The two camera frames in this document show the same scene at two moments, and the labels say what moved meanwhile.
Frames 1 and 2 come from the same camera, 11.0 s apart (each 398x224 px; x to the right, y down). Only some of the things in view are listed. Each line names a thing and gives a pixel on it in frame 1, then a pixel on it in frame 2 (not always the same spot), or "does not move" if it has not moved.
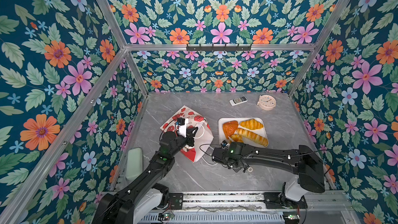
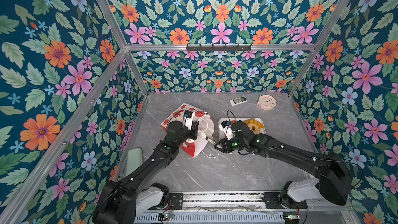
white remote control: x=238 y=100 does not move
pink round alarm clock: x=266 y=102 does not move
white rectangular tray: x=222 y=138 does not move
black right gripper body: x=238 y=169 → x=232 y=144
